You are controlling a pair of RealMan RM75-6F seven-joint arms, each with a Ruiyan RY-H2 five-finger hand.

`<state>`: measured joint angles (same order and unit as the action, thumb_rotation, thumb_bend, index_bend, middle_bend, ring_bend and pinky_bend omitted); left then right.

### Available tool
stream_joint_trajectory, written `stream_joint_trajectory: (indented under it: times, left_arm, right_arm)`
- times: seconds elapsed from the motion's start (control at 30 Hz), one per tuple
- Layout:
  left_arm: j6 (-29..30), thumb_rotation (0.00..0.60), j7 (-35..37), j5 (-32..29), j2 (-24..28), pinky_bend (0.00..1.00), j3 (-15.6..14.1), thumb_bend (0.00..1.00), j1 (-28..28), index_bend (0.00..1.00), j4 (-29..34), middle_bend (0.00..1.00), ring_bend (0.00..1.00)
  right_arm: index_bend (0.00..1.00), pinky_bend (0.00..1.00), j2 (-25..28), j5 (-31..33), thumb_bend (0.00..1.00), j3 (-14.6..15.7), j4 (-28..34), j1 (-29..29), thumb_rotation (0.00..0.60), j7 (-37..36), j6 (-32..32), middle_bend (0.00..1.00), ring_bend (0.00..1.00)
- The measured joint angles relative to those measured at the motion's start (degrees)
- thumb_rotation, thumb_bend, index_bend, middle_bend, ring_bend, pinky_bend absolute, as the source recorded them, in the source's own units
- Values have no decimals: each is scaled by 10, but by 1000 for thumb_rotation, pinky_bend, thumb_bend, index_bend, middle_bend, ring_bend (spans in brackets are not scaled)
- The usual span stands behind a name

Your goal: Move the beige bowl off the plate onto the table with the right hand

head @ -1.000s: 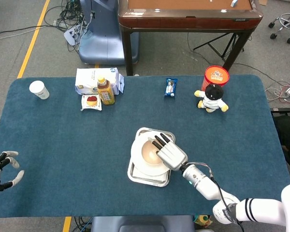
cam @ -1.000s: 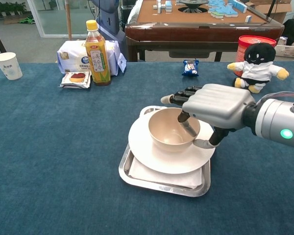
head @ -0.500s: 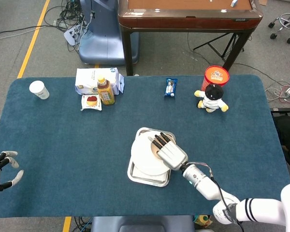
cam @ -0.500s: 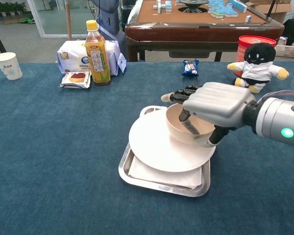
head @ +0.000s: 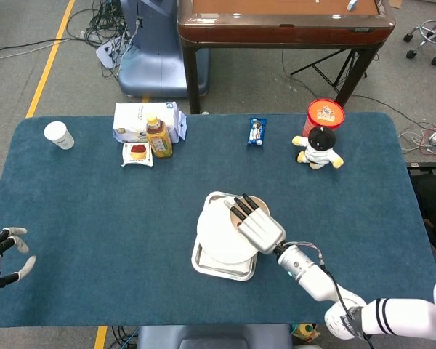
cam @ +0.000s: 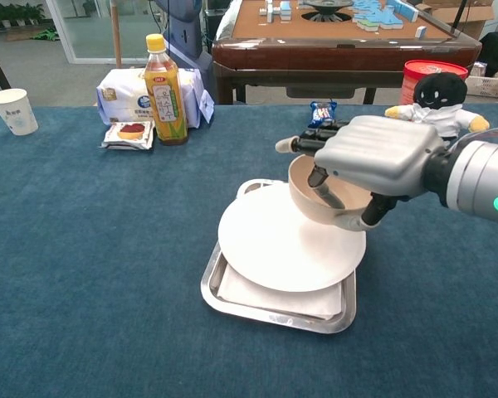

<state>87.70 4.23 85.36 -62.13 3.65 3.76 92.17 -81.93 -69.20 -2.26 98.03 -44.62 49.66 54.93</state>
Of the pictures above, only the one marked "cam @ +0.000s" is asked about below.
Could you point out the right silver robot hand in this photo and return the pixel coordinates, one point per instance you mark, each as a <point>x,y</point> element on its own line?
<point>382,155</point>

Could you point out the beige plastic bowl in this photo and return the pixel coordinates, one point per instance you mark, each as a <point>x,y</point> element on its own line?
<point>305,195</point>

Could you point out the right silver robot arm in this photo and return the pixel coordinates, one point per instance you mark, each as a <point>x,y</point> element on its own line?
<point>477,178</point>

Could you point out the blue white robot base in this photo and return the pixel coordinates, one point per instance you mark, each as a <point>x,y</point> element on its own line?
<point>184,33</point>

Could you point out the blue cookie snack packet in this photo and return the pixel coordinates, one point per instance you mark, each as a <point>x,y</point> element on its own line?
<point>321,113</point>

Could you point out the black plush toy white coat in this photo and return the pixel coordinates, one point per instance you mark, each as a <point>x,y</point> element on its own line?
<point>440,93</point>

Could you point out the red cylindrical canister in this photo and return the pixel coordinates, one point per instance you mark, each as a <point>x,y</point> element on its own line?
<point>415,76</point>

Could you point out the brown mahjong table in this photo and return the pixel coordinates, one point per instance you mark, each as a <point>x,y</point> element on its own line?
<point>340,49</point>

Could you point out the white plastic basket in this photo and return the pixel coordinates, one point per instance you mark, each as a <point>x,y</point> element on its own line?
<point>487,85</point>

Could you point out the mahjong tile pile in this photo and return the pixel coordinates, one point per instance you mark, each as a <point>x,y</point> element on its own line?
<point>377,16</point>

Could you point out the white round plate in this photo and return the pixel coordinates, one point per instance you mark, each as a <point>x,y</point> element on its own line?
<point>269,248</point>

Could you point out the cardboard box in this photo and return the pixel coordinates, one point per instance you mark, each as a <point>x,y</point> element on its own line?
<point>469,12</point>

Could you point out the white folded napkin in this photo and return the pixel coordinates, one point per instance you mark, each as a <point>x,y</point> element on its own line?
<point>282,300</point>

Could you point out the stainless steel tray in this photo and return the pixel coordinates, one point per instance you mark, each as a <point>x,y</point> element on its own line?
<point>274,317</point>

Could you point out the yellow-capped tea bottle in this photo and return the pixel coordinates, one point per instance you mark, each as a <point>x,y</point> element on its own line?
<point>165,103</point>

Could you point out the small pastry snack packet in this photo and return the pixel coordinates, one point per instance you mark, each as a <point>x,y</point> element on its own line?
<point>128,134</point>

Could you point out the white tissue pack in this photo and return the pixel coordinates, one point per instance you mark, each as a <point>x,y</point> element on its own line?
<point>122,97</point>

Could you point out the wooden pole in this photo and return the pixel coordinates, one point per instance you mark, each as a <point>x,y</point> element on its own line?
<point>115,33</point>

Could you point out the blue carpet table cover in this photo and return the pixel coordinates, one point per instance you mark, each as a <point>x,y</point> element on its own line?
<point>87,269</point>

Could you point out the white paper cup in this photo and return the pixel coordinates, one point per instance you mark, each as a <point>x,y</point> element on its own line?
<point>14,113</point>

